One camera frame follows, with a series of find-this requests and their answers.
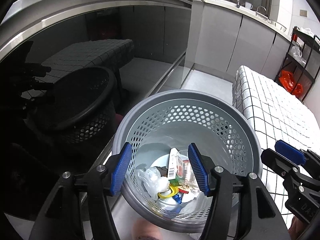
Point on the crumpled white tissue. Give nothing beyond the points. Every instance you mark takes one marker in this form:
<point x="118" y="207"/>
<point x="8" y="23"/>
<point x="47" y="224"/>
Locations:
<point x="185" y="205"/>

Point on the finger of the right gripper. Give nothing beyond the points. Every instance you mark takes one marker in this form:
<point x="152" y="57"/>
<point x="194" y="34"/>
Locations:
<point x="276" y="162"/>
<point x="290" y="152"/>

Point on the grey kitchen cabinets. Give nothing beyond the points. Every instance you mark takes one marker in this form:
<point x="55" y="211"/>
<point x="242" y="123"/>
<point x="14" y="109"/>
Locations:
<point x="223" y="37"/>

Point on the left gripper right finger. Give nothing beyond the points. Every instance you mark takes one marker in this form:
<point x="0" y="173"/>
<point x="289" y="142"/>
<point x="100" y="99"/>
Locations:
<point x="258" y="216"/>

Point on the white mug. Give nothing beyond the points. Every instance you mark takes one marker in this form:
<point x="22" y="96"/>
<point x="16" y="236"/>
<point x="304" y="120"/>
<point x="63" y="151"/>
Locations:
<point x="248" y="5"/>

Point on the black metal shelf rack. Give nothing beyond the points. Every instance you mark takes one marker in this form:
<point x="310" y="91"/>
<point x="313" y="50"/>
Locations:
<point x="302" y="59"/>

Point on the white medicine box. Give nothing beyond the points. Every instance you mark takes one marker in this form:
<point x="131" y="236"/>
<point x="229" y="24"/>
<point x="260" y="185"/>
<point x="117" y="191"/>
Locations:
<point x="172" y="166"/>

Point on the clear plastic bag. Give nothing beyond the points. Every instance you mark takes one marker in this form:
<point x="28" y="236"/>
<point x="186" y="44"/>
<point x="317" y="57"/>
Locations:
<point x="153" y="182"/>

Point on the person's hand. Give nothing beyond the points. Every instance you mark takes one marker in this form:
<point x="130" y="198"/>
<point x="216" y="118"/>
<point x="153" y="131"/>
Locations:
<point x="298" y="230"/>

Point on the white checkered tablecloth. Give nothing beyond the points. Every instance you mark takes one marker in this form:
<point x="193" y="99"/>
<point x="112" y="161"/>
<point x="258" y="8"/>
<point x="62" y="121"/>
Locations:
<point x="273" y="113"/>

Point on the red plastic bag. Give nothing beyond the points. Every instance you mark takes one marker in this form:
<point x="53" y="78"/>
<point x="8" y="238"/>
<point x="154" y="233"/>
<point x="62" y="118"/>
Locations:
<point x="287" y="80"/>

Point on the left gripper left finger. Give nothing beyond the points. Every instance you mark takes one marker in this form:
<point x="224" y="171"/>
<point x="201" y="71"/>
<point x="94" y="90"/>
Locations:
<point x="60" y="216"/>

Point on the snack wrapper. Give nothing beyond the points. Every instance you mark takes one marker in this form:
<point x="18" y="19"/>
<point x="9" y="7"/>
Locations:
<point x="185" y="175"/>

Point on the yellow plastic container lid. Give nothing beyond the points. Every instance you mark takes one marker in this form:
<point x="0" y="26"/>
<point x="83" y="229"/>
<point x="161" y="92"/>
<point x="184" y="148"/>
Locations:
<point x="172" y="191"/>

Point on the black built-in oven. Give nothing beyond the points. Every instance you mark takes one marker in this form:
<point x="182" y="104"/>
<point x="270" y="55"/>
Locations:
<point x="69" y="70"/>

